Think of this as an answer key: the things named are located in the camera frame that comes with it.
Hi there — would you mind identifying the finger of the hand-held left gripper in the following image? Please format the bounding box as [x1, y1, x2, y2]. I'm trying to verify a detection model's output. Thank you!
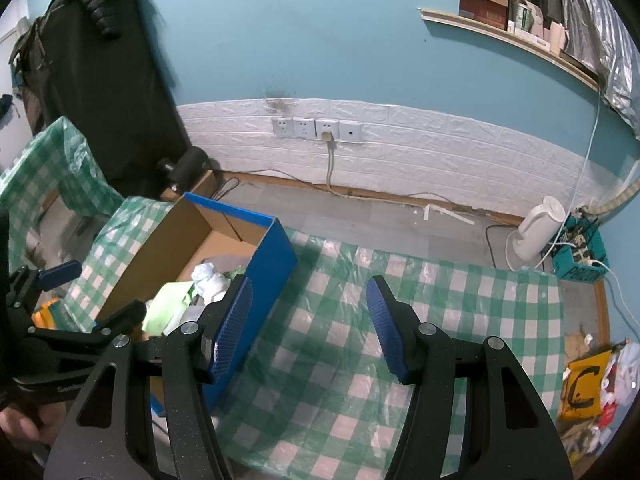
[30, 300, 148, 348]
[9, 259, 83, 328]

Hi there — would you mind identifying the teal plastic basket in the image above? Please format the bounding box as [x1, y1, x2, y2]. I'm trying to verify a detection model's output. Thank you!
[551, 212, 612, 282]

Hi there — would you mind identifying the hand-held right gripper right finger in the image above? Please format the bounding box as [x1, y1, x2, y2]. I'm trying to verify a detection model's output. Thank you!
[366, 275, 574, 480]

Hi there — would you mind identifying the silver foil sheet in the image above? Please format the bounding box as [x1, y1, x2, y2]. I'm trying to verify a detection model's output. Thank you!
[554, 0, 640, 138]

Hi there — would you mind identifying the light green cloth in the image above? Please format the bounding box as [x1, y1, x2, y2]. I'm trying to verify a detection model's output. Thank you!
[142, 281, 197, 337]

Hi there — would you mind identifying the white and blue cloth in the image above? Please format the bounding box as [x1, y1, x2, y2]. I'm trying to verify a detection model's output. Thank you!
[191, 262, 234, 307]

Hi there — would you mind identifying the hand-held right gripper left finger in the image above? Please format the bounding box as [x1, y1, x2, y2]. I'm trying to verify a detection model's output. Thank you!
[42, 275, 254, 480]

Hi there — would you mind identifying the white trim strip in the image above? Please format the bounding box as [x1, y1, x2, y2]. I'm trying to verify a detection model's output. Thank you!
[423, 203, 476, 226]

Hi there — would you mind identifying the white hanging cable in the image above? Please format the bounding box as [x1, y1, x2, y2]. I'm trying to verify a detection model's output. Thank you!
[537, 82, 604, 269]

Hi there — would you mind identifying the orange packet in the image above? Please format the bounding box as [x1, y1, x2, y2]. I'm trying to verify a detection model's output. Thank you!
[31, 299, 67, 332]

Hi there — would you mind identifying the black floor cable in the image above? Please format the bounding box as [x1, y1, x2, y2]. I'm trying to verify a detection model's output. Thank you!
[485, 223, 522, 269]

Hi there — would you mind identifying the beige corrugated hose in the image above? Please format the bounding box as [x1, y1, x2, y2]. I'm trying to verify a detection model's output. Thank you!
[575, 160, 640, 222]

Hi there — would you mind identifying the brown cardboard box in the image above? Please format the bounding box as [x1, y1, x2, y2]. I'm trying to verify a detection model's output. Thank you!
[458, 0, 512, 31]

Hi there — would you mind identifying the green checked side tablecloth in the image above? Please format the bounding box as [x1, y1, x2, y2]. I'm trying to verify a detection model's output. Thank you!
[0, 116, 124, 262]

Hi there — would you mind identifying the white green canister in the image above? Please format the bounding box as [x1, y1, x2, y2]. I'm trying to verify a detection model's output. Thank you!
[509, 0, 544, 37]

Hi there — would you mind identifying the white electric kettle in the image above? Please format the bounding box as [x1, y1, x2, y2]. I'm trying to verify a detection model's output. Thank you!
[505, 196, 567, 272]

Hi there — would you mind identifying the white plastic bag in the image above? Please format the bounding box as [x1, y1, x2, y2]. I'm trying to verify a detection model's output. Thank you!
[600, 342, 640, 407]

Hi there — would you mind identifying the wooden wall ledge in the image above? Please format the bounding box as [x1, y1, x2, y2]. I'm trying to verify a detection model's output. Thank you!
[420, 7, 602, 92]

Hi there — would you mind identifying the beige plug with cable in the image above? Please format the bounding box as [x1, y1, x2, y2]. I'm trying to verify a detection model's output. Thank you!
[320, 130, 342, 197]

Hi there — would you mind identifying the blue cardboard box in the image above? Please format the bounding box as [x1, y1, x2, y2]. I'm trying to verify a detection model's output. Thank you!
[92, 191, 299, 417]

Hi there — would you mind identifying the black cylinder object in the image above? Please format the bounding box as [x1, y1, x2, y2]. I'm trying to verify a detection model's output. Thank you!
[157, 147, 209, 187]

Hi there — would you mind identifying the person's left hand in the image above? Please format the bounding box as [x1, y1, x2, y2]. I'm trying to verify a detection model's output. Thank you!
[0, 402, 47, 447]

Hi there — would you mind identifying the yellow bag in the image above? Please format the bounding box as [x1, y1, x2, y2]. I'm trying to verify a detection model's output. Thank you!
[556, 350, 615, 422]

